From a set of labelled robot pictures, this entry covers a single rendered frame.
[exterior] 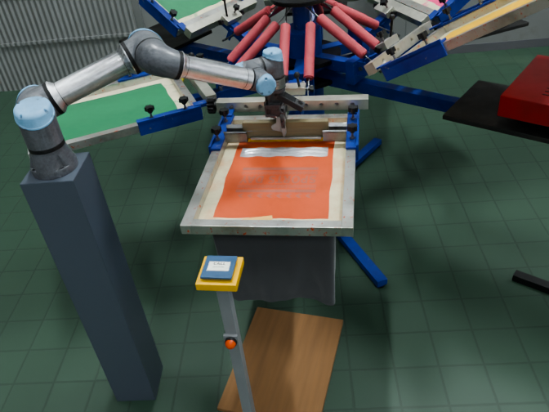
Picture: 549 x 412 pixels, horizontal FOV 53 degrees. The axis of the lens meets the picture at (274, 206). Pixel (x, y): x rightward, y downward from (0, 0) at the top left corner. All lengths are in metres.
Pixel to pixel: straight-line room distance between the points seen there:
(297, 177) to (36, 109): 0.93
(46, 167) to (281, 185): 0.82
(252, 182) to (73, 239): 0.67
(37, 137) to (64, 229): 0.34
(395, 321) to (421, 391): 0.40
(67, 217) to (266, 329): 1.23
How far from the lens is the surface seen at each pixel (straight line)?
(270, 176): 2.11
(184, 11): 3.41
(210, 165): 2.17
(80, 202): 1.91
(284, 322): 2.80
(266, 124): 2.27
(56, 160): 1.90
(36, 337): 3.17
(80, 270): 2.12
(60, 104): 1.97
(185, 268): 3.21
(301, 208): 1.93
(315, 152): 2.23
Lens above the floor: 2.12
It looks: 37 degrees down
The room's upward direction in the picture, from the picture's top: 7 degrees counter-clockwise
